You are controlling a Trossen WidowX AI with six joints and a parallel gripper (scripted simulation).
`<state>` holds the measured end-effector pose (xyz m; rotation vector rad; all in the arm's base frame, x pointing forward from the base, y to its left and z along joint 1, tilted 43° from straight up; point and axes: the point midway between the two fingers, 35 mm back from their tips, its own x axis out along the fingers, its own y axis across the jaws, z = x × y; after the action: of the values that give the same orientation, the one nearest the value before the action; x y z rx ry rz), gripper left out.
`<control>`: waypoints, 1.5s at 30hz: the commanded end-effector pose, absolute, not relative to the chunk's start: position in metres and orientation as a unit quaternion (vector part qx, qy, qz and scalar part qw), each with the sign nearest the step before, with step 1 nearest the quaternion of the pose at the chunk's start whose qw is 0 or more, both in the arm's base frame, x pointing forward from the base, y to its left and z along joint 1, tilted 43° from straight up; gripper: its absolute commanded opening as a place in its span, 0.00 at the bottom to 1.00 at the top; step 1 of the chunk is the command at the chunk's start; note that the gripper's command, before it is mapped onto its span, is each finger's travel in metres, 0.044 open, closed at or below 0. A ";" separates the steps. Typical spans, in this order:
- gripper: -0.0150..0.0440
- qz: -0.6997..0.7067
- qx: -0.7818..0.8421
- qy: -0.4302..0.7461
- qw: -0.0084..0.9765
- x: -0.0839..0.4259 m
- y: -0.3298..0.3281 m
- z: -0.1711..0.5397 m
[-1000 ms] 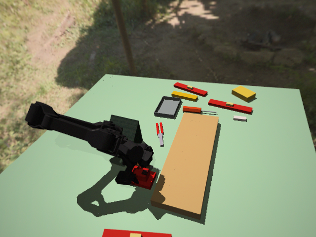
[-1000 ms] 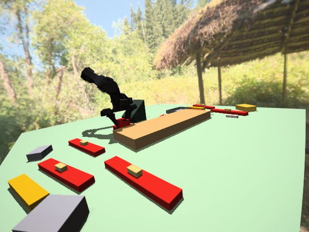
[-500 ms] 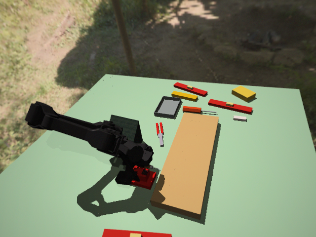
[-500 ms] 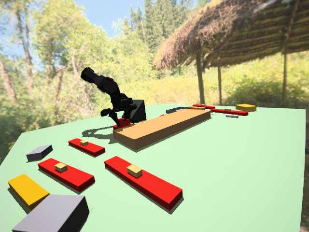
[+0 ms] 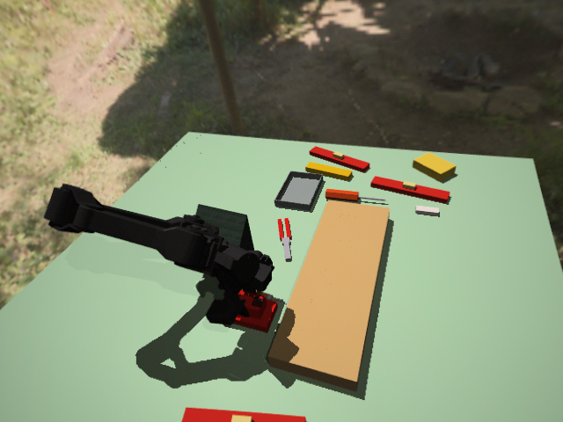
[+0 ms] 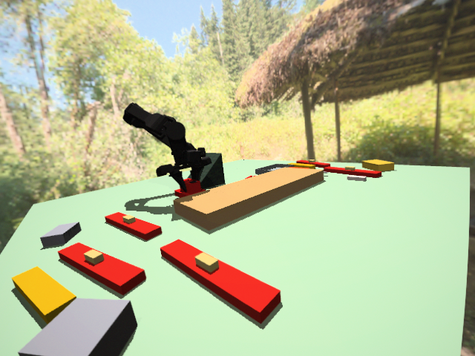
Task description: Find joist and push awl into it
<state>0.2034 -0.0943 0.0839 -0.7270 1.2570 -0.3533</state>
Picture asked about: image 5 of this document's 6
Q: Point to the small white rectangular block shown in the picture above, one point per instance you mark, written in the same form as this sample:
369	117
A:
427	210

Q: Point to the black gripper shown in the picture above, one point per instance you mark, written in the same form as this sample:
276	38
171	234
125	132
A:
226	311

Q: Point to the tan rectangular panel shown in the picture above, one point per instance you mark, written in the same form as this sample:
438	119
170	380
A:
323	331

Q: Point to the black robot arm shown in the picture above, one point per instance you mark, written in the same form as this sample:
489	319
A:
181	240

